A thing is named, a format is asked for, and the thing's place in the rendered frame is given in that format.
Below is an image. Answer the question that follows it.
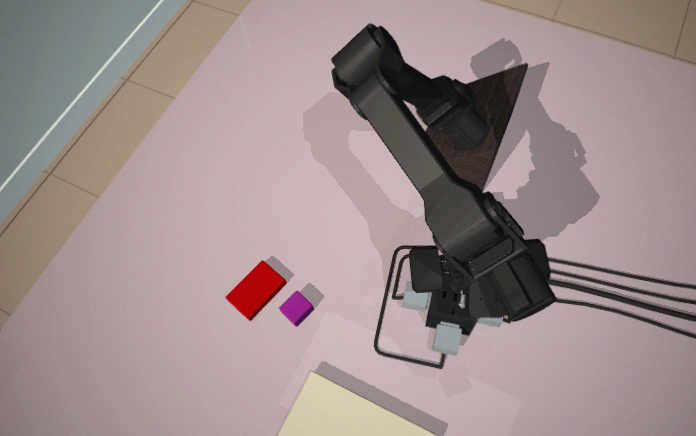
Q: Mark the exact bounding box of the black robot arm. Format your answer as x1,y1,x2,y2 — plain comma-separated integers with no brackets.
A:
331,23,557,322

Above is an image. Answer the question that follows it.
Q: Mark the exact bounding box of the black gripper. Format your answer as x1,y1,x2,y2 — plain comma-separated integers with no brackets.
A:
409,239,550,293

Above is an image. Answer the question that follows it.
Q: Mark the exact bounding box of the red rectangular block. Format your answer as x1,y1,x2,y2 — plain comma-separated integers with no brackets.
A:
225,260,287,321

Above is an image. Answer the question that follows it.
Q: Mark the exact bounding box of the purple cube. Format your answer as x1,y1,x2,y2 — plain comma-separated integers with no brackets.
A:
279,291,314,327

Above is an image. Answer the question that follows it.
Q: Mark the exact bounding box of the beige flat rectangular block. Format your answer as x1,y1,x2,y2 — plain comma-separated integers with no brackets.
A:
278,371,438,436

